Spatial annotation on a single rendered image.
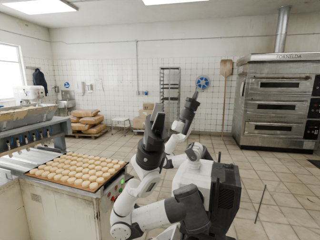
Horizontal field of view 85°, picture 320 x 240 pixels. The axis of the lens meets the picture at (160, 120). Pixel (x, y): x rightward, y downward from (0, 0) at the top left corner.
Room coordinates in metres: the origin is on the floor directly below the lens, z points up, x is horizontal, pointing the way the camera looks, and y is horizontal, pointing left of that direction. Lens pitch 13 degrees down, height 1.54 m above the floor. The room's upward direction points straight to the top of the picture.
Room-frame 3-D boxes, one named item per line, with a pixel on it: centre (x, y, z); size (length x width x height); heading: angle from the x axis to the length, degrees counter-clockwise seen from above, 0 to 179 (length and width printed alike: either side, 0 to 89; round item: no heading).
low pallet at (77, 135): (4.81, 2.14, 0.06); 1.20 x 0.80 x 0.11; 81
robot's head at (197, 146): (0.80, -0.17, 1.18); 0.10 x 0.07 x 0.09; 160
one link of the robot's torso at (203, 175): (0.78, -0.23, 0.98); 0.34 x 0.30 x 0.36; 160
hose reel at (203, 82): (4.72, -1.12, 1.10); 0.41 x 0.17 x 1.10; 79
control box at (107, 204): (1.08, 0.32, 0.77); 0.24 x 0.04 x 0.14; 160
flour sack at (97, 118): (4.75, 1.86, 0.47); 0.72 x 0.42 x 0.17; 174
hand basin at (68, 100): (5.38, 2.84, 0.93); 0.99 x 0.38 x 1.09; 79
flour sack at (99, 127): (4.78, 1.84, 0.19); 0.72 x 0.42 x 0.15; 173
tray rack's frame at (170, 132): (4.53, -0.27, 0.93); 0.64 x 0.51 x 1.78; 172
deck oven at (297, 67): (3.88, -2.57, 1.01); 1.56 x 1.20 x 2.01; 79
